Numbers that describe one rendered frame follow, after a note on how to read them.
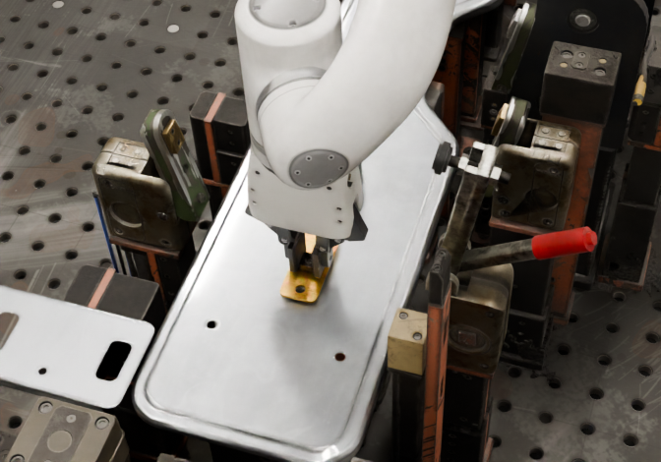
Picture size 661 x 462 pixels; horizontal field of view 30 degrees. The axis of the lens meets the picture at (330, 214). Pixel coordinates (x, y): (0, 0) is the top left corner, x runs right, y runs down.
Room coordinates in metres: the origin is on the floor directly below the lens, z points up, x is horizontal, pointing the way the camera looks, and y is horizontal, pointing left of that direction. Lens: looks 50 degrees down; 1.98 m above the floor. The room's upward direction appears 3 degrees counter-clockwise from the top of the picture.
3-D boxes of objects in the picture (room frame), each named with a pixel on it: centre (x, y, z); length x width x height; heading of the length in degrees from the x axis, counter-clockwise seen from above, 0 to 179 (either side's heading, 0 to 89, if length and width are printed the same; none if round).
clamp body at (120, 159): (0.87, 0.20, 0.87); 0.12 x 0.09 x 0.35; 70
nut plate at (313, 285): (0.74, 0.02, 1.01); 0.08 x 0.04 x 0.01; 160
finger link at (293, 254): (0.75, 0.05, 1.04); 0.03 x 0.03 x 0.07; 70
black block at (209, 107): (0.98, 0.12, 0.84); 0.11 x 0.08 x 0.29; 70
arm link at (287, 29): (0.74, 0.02, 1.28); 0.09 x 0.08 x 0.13; 9
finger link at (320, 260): (0.73, 0.00, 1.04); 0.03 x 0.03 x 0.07; 70
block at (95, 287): (0.74, 0.23, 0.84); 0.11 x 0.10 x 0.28; 70
